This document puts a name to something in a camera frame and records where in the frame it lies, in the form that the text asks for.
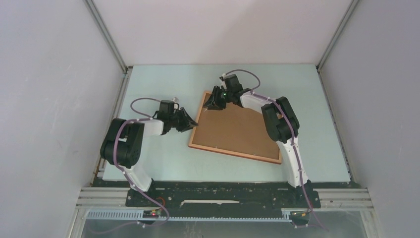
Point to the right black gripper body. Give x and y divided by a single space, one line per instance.
226 96

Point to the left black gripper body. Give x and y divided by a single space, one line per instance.
178 121

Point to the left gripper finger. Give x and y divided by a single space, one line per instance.
187 125
185 118

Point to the brown cardboard backing board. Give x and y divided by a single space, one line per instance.
236 131

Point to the wooden picture frame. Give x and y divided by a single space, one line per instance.
229 152

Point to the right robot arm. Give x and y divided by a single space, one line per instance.
280 121

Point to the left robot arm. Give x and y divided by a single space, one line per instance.
122 144

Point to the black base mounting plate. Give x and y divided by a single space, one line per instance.
225 199

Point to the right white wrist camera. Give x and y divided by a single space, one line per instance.
222 80

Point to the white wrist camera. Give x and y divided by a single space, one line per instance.
222 80
176 101

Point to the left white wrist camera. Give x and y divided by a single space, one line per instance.
176 101

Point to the left corner aluminium post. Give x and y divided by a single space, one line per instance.
103 29

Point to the corner aluminium post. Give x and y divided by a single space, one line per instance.
337 33
103 29

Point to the right corner aluminium post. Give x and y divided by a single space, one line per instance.
337 33

